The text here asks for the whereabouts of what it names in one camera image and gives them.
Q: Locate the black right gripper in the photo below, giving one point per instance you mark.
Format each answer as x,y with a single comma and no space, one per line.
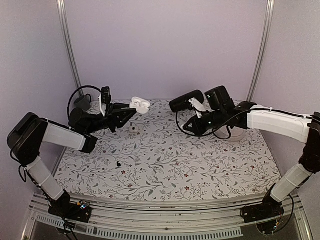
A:
198,130

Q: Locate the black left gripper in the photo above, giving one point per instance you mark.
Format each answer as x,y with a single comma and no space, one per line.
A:
116,116

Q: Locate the small white round device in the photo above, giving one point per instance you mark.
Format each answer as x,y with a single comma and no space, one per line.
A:
134,129

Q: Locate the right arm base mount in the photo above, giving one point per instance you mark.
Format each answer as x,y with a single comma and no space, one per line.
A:
259,212

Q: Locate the aluminium corner post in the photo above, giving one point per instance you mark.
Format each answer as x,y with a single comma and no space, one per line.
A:
270,4
61,7

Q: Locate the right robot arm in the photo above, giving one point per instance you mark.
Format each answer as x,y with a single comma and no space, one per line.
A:
215,109

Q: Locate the white earbud charging case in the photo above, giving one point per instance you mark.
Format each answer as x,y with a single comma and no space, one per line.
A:
135,104

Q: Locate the black cylinder speaker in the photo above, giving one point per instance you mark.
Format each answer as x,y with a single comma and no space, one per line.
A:
182,103

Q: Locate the white round dish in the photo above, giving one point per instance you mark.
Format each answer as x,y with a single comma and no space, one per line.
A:
233,135

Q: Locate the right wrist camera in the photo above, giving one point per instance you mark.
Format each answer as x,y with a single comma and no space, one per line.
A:
198,107

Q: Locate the right aluminium corner post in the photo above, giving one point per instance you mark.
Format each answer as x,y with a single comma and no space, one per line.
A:
270,4

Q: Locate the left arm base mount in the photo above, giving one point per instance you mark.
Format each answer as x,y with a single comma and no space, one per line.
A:
80,211

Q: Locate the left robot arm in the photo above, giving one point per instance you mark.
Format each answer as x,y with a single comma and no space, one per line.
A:
28,136

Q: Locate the floral patterned table mat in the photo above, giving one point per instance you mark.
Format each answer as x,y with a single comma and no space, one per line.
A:
160,163

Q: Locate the left aluminium corner post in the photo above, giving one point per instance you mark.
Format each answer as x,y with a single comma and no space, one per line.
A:
61,7

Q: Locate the aluminium front rail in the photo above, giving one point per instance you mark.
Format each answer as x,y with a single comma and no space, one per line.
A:
114,219

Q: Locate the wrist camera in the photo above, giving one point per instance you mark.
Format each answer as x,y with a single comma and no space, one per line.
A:
104,100
198,107

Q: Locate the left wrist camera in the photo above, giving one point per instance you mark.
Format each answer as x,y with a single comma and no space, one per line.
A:
104,100

